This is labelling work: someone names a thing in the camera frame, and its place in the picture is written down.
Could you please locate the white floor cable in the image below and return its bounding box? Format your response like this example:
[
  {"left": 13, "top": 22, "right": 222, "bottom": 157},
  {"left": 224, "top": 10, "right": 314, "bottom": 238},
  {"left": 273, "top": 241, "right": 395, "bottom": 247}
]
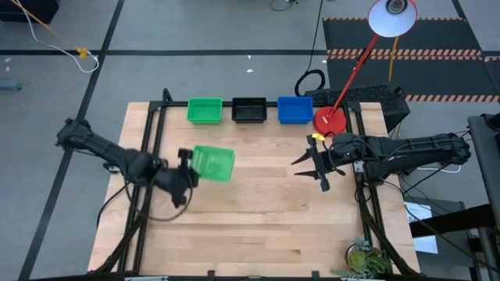
[{"left": 15, "top": 0, "right": 101, "bottom": 74}]

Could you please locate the yellow floor cable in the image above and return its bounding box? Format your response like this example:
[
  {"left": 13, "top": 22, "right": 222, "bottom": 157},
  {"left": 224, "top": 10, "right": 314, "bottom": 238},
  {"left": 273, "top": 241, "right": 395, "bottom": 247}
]
[{"left": 9, "top": 0, "right": 89, "bottom": 59}]

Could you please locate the black hazard-striped floor mat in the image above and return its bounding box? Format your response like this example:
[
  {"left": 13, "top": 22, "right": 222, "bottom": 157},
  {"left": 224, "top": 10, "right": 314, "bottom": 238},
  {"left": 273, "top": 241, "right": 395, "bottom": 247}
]
[{"left": 322, "top": 16, "right": 500, "bottom": 103}]

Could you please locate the black equipment stand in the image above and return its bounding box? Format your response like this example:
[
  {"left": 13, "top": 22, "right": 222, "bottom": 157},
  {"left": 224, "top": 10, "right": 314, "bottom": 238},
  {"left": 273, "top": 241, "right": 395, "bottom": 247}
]
[{"left": 467, "top": 112, "right": 500, "bottom": 281}]

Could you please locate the black box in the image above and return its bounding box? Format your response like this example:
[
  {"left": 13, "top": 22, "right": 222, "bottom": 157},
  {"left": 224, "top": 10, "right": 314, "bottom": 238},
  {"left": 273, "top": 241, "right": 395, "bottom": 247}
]
[{"left": 0, "top": 0, "right": 60, "bottom": 24}]

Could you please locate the white power cable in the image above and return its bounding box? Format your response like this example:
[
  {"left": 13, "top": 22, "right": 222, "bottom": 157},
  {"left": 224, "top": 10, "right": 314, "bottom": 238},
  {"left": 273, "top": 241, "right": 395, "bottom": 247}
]
[{"left": 420, "top": 165, "right": 462, "bottom": 175}]

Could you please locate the coiled black cable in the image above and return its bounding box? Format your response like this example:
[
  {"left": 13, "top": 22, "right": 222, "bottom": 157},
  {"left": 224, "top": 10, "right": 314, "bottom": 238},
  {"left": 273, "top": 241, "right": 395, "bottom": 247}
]
[{"left": 294, "top": 0, "right": 326, "bottom": 98}]

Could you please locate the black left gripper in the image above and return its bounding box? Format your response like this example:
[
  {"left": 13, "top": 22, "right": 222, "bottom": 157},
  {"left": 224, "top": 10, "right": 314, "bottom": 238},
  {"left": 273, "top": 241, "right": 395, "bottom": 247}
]
[{"left": 155, "top": 148, "right": 200, "bottom": 208}]

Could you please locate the black aluminium table frame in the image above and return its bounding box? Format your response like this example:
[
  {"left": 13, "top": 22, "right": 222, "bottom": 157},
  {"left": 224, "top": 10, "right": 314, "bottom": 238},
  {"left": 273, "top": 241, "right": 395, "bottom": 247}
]
[{"left": 93, "top": 87, "right": 419, "bottom": 280}]

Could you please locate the black arm base cable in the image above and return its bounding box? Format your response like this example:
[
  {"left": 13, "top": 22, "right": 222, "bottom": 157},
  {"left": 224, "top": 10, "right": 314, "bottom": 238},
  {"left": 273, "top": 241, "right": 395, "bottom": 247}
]
[{"left": 96, "top": 182, "right": 132, "bottom": 229}]

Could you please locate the yellow cable on mat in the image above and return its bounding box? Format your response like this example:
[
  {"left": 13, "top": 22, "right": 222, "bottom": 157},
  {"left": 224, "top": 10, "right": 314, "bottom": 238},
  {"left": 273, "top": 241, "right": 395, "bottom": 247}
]
[{"left": 388, "top": 37, "right": 399, "bottom": 82}]

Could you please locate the red desk lamp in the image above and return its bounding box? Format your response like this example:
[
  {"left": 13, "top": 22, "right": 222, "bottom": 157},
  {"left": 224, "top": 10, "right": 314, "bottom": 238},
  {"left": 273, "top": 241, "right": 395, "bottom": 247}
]
[{"left": 312, "top": 0, "right": 418, "bottom": 137}]

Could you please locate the black crossbeam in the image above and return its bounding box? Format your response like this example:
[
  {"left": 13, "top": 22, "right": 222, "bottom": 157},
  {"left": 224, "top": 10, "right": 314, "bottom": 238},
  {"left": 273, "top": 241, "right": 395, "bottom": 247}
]
[{"left": 409, "top": 202, "right": 500, "bottom": 239}]

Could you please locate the potted succulent plant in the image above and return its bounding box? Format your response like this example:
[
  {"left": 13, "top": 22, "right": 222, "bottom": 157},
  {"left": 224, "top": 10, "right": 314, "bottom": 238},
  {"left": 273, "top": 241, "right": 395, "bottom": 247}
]
[{"left": 330, "top": 236, "right": 394, "bottom": 280}]

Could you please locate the thin black cable loop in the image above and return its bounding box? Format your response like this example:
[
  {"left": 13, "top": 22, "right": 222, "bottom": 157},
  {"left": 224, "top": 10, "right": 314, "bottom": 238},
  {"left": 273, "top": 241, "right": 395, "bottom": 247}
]
[{"left": 269, "top": 0, "right": 298, "bottom": 12}]

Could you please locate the white paper sheet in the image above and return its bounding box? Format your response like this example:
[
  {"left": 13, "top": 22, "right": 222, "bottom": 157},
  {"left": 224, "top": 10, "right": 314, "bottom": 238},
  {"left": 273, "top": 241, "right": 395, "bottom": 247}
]
[{"left": 404, "top": 201, "right": 439, "bottom": 254}]

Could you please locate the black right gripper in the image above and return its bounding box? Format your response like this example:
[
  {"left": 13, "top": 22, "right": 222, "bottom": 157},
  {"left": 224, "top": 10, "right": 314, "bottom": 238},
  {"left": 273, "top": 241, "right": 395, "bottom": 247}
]
[{"left": 291, "top": 133, "right": 366, "bottom": 193}]

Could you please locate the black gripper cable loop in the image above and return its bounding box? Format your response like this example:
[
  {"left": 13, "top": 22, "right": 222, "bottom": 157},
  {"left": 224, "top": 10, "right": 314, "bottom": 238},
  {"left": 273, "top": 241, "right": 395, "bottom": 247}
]
[{"left": 124, "top": 179, "right": 195, "bottom": 222}]

